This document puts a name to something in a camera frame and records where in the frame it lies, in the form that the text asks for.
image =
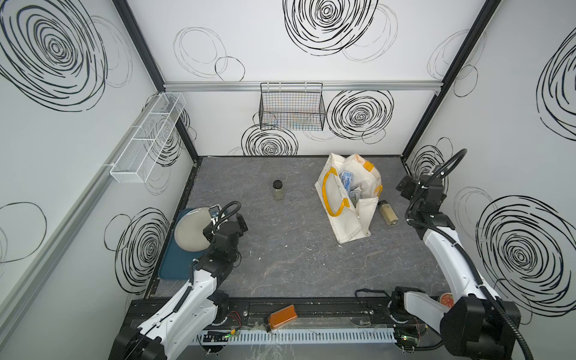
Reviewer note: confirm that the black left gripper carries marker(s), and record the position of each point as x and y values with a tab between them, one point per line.
242	226

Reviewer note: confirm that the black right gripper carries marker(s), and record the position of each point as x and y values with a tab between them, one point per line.
409	186

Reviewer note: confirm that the clear compass case green label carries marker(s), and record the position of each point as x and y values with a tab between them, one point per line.
355	195

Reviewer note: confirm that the cream canvas bag yellow handles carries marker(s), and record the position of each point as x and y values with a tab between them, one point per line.
347	222

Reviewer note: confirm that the large blue mifly compass case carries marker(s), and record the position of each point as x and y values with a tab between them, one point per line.
347	180

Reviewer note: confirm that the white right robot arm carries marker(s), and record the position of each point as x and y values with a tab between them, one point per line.
480	324

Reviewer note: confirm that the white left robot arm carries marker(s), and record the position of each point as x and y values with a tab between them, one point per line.
198	304

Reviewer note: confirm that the round metal plate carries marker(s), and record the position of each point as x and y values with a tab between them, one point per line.
188	232

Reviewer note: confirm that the powder spice jar black lid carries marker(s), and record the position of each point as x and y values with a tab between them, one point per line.
387	212

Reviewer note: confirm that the teal tray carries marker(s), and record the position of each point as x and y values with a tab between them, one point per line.
175	263

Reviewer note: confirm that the herb spice jar black lid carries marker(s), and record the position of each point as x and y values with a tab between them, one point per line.
278	190

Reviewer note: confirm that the orange box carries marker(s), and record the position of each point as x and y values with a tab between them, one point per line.
281	317

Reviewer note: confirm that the red round tin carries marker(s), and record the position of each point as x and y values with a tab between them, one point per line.
447	299

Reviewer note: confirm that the white mesh wall shelf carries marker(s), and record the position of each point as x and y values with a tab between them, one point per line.
153	143

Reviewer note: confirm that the black wire basket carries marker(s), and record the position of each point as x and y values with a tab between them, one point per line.
292	106

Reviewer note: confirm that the white slotted cable duct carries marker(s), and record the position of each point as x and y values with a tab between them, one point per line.
298	336

